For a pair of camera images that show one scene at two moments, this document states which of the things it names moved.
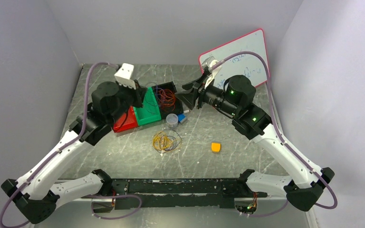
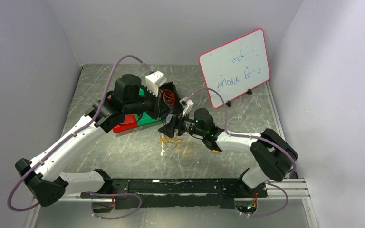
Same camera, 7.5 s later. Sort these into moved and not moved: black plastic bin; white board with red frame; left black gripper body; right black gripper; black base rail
Moved: left black gripper body; right black gripper
Not moved: black plastic bin; white board with red frame; black base rail
